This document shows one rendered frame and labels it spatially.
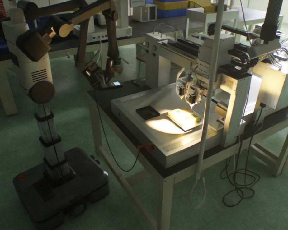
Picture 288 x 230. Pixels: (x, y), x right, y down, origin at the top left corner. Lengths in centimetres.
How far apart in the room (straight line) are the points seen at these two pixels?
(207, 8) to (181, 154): 295
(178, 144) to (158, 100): 53
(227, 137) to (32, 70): 122
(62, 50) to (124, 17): 100
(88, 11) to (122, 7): 226
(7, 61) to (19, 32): 192
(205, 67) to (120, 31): 250
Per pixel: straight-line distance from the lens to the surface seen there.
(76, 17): 148
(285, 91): 171
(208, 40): 139
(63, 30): 142
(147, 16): 492
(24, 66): 156
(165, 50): 188
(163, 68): 202
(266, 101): 172
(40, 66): 158
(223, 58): 145
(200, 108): 181
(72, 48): 351
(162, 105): 180
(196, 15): 411
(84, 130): 308
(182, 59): 173
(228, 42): 145
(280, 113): 218
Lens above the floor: 177
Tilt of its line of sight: 33 degrees down
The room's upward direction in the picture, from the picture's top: straight up
